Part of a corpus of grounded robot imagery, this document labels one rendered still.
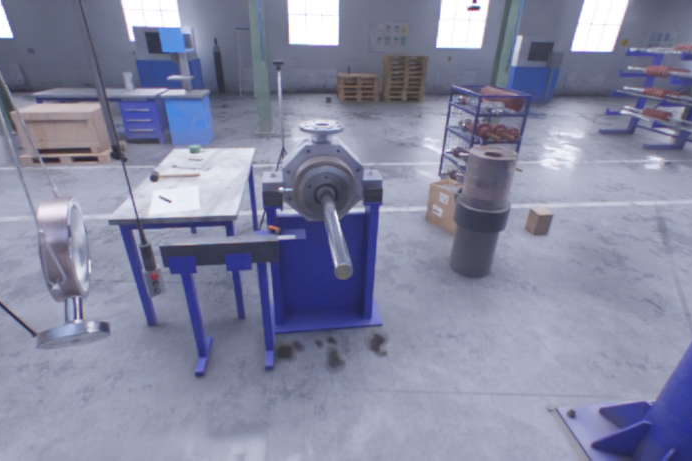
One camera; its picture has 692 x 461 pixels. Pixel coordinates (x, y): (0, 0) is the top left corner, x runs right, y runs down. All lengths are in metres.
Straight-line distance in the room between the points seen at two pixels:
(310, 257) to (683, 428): 2.08
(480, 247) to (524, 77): 11.03
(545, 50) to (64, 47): 14.86
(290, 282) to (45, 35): 13.71
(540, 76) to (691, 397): 12.70
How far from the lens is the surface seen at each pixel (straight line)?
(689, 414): 2.28
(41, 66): 15.86
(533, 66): 14.21
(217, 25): 13.85
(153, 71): 12.82
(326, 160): 2.09
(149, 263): 1.68
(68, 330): 1.48
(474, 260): 3.42
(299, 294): 2.80
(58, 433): 2.69
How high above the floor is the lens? 1.90
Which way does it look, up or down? 28 degrees down
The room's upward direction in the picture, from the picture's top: 2 degrees clockwise
